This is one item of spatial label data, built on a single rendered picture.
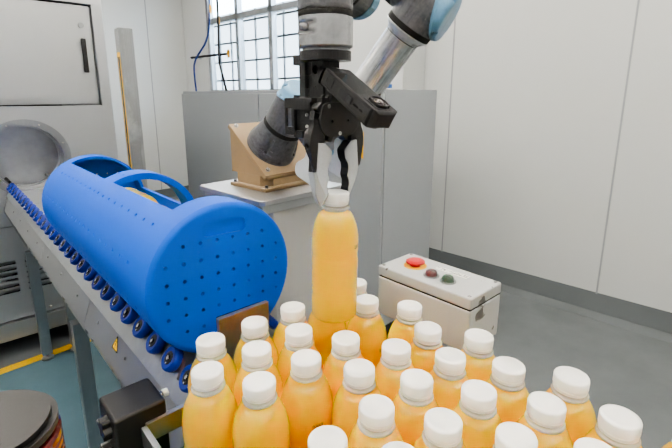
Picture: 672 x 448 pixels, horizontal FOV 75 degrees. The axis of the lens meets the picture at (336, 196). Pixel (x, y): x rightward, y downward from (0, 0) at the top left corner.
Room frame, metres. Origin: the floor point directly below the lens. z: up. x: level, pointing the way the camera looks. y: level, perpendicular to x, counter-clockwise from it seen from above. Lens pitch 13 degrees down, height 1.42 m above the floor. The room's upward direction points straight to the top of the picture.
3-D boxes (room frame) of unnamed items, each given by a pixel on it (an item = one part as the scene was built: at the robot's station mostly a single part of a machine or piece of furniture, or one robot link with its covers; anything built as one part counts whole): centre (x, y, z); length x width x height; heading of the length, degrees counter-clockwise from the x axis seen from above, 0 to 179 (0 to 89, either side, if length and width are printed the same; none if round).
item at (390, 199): (3.25, 0.36, 0.72); 2.15 x 0.54 x 1.45; 46
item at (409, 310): (0.64, -0.12, 1.08); 0.04 x 0.04 x 0.02
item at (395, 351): (0.53, -0.08, 1.08); 0.04 x 0.04 x 0.02
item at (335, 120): (0.64, 0.02, 1.42); 0.09 x 0.08 x 0.12; 43
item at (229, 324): (0.71, 0.17, 0.99); 0.10 x 0.02 x 0.12; 132
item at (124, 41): (2.04, 0.93, 0.85); 0.06 x 0.06 x 1.70; 42
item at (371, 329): (0.67, -0.05, 0.99); 0.07 x 0.07 x 0.18
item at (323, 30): (0.63, 0.02, 1.50); 0.08 x 0.08 x 0.05
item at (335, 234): (0.62, 0.00, 1.18); 0.07 x 0.07 x 0.18
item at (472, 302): (0.76, -0.19, 1.05); 0.20 x 0.10 x 0.10; 42
